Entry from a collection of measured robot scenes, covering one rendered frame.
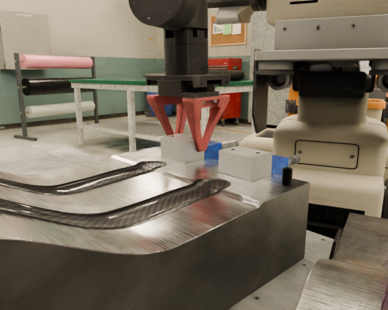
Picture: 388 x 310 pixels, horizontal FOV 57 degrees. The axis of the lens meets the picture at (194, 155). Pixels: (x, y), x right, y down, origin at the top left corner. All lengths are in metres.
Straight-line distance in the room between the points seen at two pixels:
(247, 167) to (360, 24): 0.42
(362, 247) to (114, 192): 0.24
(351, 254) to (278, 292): 0.08
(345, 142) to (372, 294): 0.57
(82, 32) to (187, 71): 7.28
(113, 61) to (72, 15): 1.19
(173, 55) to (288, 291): 0.30
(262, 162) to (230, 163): 0.04
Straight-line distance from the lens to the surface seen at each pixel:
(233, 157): 0.40
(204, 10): 0.47
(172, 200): 0.36
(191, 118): 0.44
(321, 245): 0.47
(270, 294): 0.37
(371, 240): 0.37
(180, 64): 0.45
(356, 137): 0.76
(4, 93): 7.06
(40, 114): 6.02
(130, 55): 8.30
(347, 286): 0.21
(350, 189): 0.74
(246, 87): 4.00
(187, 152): 0.46
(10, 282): 0.21
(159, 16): 0.39
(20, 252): 0.21
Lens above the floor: 1.01
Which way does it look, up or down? 13 degrees down
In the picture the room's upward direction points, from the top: straight up
